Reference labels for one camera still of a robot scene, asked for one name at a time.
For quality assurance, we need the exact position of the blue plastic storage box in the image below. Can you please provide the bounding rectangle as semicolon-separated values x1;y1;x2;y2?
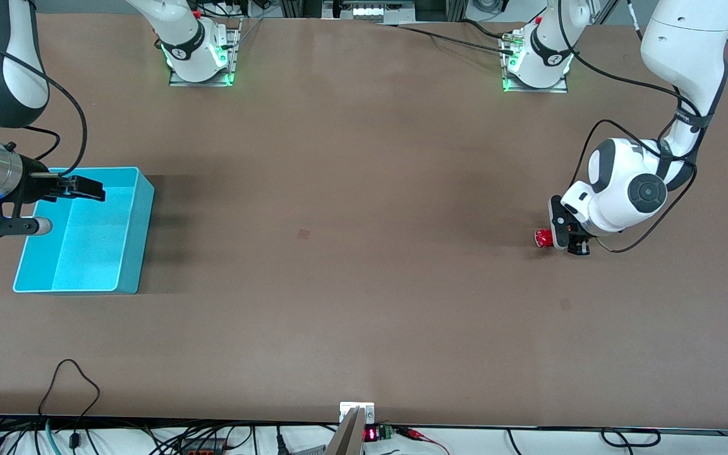
13;166;155;296

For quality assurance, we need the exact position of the red clip lead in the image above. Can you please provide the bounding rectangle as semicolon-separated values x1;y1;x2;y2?
396;426;452;455

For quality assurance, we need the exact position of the orange connector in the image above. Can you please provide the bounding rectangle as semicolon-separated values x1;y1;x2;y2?
178;439;226;453

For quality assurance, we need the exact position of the grey control unit with lights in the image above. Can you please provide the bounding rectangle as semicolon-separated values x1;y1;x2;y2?
322;0;416;25

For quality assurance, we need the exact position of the grey metal bar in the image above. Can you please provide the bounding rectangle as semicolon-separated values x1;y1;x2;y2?
324;407;365;455

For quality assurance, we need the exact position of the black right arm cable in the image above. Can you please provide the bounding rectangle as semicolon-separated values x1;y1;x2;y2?
0;37;88;178

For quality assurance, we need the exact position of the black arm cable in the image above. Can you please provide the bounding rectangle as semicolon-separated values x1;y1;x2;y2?
557;0;712;253
0;37;88;178

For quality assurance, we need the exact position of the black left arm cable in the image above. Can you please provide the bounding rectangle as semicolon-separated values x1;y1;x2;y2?
557;0;712;253

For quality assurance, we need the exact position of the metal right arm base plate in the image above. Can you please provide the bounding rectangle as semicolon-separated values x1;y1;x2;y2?
169;18;242;88

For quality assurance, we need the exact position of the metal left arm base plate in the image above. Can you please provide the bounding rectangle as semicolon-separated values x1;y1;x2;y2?
500;32;569;94

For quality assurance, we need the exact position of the coiled black cable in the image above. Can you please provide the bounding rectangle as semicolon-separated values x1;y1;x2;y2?
600;428;662;449

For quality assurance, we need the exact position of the black cable across table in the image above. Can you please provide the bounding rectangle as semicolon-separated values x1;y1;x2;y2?
380;23;516;56

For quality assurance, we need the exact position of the thin black looped cable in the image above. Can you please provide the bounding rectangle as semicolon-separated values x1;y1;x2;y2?
38;359;101;451

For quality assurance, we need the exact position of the teal cable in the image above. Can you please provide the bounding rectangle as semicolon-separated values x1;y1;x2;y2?
44;418;63;455

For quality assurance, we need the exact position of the white metal bracket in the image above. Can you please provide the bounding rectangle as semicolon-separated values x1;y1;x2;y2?
339;402;375;424

